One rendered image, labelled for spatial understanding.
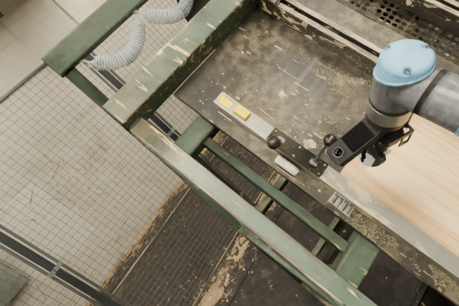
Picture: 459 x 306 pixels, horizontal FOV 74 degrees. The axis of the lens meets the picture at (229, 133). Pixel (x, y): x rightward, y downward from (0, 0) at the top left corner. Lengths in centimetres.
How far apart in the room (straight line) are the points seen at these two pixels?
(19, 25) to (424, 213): 553
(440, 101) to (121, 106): 84
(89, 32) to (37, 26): 432
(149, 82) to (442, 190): 96
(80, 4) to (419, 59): 571
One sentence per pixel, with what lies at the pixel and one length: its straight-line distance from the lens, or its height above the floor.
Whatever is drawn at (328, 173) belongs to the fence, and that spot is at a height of 132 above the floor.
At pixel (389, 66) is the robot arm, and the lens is 51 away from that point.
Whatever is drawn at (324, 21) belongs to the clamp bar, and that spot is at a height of 159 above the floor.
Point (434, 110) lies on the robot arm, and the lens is 53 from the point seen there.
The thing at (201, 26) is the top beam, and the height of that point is 187.
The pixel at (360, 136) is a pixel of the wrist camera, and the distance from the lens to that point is 65.
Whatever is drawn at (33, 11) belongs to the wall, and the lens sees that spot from 585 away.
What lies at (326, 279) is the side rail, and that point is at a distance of 94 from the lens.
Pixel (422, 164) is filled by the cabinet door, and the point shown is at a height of 114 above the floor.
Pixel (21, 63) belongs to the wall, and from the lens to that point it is 557.
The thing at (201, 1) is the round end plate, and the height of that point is 193.
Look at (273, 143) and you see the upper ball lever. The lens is 85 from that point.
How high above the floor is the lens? 191
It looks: 20 degrees down
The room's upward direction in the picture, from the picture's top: 44 degrees counter-clockwise
